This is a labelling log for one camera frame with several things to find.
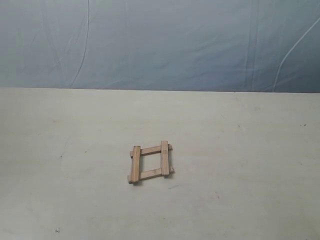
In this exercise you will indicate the wooden stick with holes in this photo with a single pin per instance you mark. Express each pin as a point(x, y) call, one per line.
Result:
point(164, 154)

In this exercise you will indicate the blue-grey backdrop cloth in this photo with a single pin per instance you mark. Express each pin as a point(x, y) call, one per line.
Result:
point(179, 45)

